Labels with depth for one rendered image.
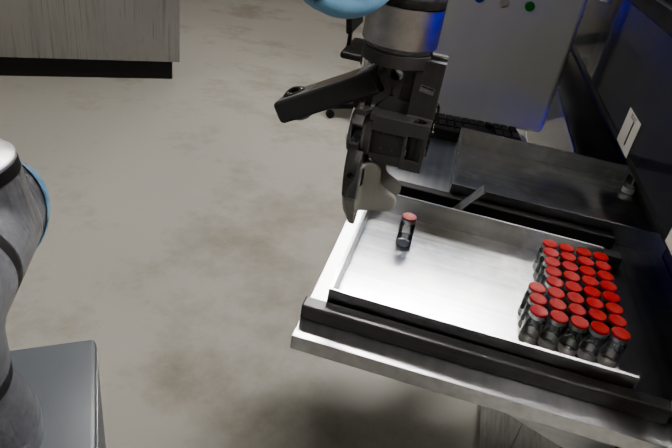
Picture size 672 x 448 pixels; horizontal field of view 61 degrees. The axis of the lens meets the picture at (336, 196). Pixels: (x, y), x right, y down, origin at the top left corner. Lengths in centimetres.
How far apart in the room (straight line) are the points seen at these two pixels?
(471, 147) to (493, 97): 38
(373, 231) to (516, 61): 80
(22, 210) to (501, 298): 56
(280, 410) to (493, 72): 108
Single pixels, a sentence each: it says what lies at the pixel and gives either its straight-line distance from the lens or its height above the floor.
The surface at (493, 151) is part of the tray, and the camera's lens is 119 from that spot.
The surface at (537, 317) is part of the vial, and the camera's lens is 69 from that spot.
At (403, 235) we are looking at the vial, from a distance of 79.
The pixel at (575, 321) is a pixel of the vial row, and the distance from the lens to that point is 71.
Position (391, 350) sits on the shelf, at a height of 88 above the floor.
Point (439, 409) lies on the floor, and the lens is 181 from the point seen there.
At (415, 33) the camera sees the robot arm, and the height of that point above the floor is 121.
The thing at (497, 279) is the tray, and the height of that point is 88.
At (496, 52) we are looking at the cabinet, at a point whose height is 99.
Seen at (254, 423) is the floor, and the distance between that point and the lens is 167.
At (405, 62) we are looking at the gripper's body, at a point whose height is 118.
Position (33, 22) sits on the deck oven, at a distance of 376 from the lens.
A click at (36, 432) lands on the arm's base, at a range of 67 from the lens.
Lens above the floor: 133
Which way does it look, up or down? 30 degrees down
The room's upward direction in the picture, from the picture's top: 9 degrees clockwise
